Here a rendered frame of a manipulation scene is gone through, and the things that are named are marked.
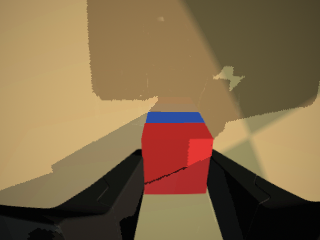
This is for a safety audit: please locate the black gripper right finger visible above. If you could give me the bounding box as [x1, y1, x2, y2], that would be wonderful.
[207, 148, 320, 240]

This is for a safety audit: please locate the red block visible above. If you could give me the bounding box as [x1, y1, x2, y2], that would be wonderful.
[141, 123, 213, 195]

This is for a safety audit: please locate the blue lego brick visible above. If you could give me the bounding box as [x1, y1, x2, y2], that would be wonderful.
[145, 112, 205, 123]

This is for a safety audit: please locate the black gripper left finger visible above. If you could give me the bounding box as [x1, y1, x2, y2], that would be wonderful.
[0, 149, 144, 240]

